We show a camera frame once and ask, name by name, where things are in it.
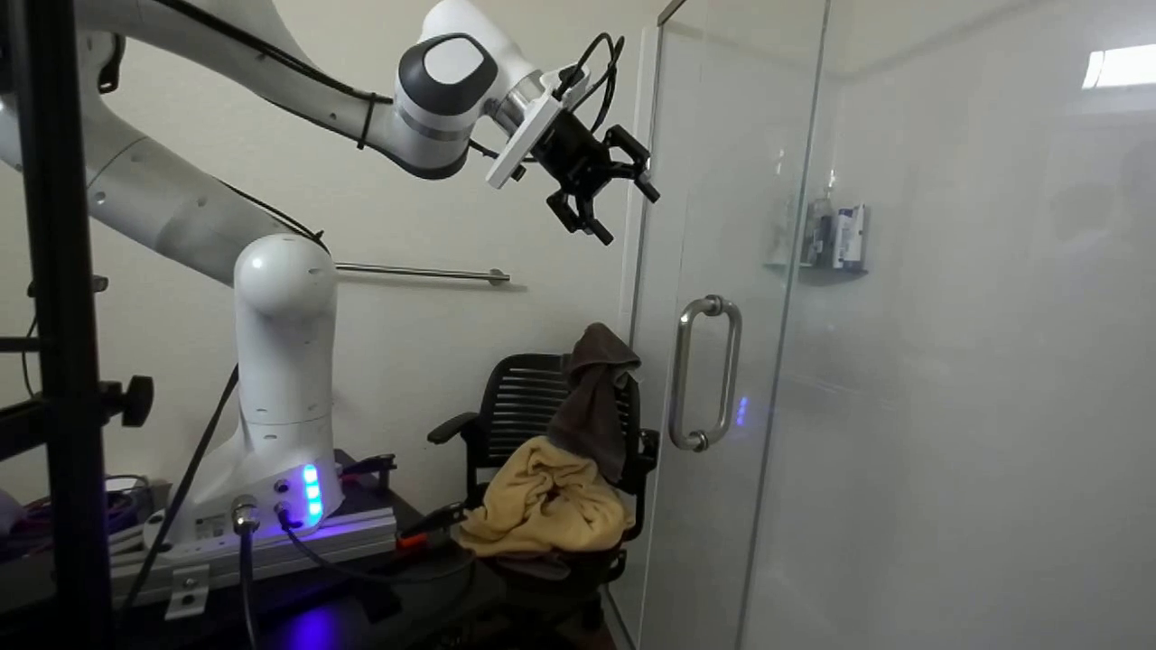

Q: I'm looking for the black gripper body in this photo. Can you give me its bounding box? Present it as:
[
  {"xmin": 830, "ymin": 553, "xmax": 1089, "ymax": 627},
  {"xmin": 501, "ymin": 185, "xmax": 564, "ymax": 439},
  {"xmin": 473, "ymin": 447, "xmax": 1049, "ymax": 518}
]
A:
[{"xmin": 531, "ymin": 110, "xmax": 629, "ymax": 199}]

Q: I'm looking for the glass shower door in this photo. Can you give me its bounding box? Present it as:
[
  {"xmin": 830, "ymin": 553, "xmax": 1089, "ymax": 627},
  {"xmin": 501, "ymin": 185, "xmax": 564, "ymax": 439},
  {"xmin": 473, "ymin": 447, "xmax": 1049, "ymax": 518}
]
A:
[{"xmin": 621, "ymin": 0, "xmax": 830, "ymax": 650}]

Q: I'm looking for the chrome shower door handle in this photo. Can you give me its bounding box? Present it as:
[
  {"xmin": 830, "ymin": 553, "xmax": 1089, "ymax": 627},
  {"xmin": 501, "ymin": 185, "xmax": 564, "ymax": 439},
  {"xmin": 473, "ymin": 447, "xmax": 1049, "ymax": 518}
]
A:
[{"xmin": 666, "ymin": 293, "xmax": 743, "ymax": 451}]

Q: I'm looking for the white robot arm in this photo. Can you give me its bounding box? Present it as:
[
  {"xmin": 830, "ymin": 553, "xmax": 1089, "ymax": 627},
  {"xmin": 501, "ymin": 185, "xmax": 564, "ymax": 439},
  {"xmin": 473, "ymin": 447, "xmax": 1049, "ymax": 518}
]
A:
[{"xmin": 64, "ymin": 0, "xmax": 648, "ymax": 530}]

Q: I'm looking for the metal towel bar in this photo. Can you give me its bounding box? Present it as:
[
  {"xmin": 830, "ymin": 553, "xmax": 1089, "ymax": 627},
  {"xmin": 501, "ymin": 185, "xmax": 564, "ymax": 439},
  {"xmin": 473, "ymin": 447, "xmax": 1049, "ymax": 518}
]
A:
[{"xmin": 335, "ymin": 263, "xmax": 514, "ymax": 290}]

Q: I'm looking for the black mesh office chair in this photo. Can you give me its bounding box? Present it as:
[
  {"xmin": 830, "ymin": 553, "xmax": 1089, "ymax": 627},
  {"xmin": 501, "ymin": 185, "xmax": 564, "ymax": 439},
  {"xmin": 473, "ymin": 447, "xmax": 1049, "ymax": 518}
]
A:
[{"xmin": 426, "ymin": 353, "xmax": 659, "ymax": 588}]

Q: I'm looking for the dark brown towel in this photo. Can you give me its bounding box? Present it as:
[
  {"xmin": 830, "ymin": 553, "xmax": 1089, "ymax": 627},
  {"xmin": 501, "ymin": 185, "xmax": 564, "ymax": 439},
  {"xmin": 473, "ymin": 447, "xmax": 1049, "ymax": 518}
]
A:
[{"xmin": 547, "ymin": 320, "xmax": 640, "ymax": 483}]

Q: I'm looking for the yellow towel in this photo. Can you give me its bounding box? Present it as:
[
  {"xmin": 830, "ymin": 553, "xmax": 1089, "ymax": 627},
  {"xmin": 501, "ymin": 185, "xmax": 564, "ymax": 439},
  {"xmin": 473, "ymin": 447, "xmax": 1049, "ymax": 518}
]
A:
[{"xmin": 457, "ymin": 438, "xmax": 631, "ymax": 557}]

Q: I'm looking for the black clamp on table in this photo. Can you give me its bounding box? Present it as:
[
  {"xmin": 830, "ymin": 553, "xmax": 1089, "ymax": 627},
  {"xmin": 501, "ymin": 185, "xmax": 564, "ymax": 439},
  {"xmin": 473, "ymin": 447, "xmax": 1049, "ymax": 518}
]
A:
[{"xmin": 340, "ymin": 453, "xmax": 399, "ymax": 492}]

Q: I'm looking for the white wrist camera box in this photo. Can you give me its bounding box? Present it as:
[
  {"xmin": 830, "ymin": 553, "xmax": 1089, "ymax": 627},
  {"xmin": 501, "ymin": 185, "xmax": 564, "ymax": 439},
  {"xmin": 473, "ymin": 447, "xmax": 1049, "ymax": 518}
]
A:
[{"xmin": 483, "ymin": 74, "xmax": 587, "ymax": 189}]

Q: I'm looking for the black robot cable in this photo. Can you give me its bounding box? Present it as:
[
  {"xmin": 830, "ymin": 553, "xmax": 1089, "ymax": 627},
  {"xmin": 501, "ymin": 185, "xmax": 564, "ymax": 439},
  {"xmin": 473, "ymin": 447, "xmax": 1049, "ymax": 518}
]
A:
[{"xmin": 154, "ymin": 0, "xmax": 400, "ymax": 149}]

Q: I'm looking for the red handled clamp tool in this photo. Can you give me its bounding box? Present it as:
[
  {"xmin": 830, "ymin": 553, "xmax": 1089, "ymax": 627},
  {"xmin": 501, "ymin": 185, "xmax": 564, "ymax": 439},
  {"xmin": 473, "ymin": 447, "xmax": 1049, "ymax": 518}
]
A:
[{"xmin": 395, "ymin": 528, "xmax": 457, "ymax": 557}]

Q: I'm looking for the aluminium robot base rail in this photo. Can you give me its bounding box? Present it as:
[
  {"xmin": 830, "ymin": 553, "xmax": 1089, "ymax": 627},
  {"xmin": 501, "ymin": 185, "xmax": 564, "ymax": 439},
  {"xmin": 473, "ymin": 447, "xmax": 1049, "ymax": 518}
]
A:
[{"xmin": 109, "ymin": 506, "xmax": 399, "ymax": 604}]

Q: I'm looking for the black camera stand pole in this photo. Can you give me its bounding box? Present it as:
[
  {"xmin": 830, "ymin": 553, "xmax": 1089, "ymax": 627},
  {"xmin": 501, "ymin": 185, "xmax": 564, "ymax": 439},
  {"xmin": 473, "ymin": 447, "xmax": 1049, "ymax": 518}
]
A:
[{"xmin": 5, "ymin": 0, "xmax": 121, "ymax": 650}]

